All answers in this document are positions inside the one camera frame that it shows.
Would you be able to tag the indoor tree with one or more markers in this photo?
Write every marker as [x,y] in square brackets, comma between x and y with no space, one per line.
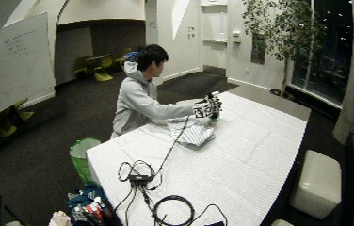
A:
[283,31]

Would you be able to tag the wall light switches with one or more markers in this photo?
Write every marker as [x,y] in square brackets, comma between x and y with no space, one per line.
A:
[190,32]

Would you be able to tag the small black hub box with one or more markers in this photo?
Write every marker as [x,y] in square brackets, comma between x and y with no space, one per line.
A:
[139,177]

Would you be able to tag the white plastic bag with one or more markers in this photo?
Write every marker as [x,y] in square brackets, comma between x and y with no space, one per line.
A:
[60,219]

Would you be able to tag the green mesh waste bin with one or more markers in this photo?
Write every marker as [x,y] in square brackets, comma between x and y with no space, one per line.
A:
[80,157]

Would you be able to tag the large whiteboard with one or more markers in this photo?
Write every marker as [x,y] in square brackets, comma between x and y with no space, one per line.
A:
[11,69]

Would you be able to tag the white cube ottoman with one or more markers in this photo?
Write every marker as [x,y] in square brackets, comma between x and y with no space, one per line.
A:
[281,222]
[318,185]

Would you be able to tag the yellow-green chair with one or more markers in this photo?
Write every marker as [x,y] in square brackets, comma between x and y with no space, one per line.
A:
[101,70]
[79,67]
[10,121]

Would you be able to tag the dark round table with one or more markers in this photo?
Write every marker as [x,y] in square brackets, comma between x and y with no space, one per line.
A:
[95,58]

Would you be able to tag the blue bag of supplies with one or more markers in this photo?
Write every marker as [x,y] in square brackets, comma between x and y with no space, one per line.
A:
[89,205]

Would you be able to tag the plant pot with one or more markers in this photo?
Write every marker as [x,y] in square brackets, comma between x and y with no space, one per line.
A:
[278,93]

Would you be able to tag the wall thermostat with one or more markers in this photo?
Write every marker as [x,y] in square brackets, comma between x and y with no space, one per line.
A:
[237,36]

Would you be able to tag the dark wall picture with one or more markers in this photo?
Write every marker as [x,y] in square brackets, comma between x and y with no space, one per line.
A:
[258,50]

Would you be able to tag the striped white cloth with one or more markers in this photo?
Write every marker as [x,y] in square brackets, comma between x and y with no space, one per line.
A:
[193,134]

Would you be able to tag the white door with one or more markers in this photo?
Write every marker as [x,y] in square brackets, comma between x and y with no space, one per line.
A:
[214,34]

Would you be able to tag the person in grey hoodie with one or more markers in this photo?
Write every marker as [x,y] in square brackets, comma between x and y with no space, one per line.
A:
[137,100]

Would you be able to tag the white marker cube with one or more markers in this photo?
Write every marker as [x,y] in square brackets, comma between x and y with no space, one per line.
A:
[202,110]

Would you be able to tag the blue round object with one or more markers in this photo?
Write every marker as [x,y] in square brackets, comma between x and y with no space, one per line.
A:
[131,56]

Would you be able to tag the green bottle with white cap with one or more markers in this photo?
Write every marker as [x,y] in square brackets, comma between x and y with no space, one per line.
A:
[214,117]

